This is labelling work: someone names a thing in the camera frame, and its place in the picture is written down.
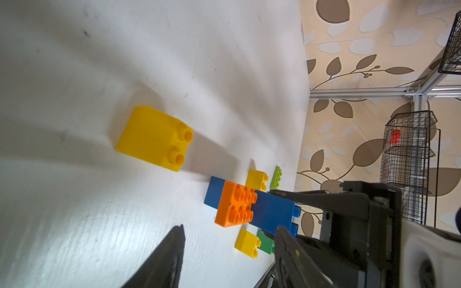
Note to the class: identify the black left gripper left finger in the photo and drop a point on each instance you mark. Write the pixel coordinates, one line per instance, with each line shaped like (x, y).
(162, 268)

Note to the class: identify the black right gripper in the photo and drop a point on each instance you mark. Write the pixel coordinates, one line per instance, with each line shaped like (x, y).
(362, 229)

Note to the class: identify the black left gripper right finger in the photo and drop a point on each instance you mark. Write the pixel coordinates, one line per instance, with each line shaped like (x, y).
(295, 268)

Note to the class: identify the blue lego brick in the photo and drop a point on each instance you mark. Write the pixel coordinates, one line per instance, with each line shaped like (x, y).
(270, 212)

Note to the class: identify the lime green lego brick small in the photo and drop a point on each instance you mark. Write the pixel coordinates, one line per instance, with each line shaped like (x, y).
(277, 175)

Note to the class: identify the orange lego brick long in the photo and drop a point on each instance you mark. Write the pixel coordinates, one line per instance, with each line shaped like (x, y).
(235, 205)

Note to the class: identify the yellow lego brick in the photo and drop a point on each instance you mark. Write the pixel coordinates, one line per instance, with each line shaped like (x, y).
(257, 180)
(248, 244)
(155, 137)

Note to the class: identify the blue lego brick base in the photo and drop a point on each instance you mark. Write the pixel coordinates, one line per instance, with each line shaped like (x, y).
(214, 192)

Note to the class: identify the green lego brick square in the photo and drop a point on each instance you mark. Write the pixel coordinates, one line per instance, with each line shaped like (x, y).
(267, 244)

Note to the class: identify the black wire basket right wall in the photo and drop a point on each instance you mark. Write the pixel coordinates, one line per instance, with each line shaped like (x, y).
(407, 165)

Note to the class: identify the black wire basket wall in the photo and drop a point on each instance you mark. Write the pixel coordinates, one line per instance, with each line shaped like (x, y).
(407, 165)
(451, 60)

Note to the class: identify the aluminium frame back crossbar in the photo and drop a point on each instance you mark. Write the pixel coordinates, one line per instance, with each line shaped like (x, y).
(385, 93)

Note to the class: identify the aluminium frame corner post right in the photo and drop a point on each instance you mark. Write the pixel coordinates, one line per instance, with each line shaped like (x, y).
(425, 90)

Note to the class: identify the black wire basket back wall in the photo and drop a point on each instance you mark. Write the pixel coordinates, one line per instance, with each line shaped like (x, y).
(451, 60)

